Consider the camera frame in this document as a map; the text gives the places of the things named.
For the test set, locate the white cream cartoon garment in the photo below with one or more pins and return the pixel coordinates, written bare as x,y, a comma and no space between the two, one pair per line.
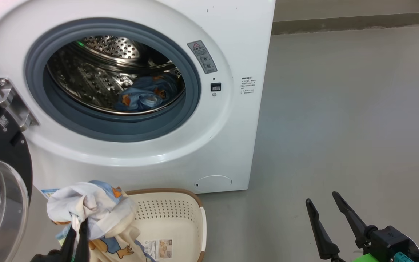
100,207

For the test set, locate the round white filter cover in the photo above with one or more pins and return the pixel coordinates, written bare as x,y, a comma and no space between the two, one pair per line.
213,183

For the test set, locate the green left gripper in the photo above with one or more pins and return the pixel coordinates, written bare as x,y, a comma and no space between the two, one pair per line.
47,256

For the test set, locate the grey warning sticker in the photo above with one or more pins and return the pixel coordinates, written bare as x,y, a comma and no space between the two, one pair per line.
202,56

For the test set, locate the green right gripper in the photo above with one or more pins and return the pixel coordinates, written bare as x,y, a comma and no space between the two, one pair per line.
367,258

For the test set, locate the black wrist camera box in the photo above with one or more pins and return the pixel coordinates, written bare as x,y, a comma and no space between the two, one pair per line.
391,240

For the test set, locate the blue cartoon print garment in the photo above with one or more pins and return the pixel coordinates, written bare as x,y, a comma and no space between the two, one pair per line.
144,96

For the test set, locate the black printed text label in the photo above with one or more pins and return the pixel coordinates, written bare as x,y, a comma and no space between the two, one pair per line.
248,85

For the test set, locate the cream laundry basket brown rim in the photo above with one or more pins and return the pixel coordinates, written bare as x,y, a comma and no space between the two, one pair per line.
173,218

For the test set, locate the black door latch socket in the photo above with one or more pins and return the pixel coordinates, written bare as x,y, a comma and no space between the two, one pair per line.
215,87

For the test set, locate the white front-load washing machine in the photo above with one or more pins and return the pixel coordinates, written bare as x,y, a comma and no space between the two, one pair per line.
231,138

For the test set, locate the paper basket label sticker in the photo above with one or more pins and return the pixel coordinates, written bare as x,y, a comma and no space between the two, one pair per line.
158,249

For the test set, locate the black glass washer door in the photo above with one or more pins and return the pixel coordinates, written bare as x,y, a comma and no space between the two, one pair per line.
9,153

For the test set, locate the blue energy label sticker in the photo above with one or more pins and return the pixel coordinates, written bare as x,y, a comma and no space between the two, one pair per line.
49,193

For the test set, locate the stainless steel washing machine drum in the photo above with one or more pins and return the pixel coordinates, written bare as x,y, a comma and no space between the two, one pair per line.
86,76

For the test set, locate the metal door hinge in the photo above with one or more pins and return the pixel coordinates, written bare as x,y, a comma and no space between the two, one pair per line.
15,103

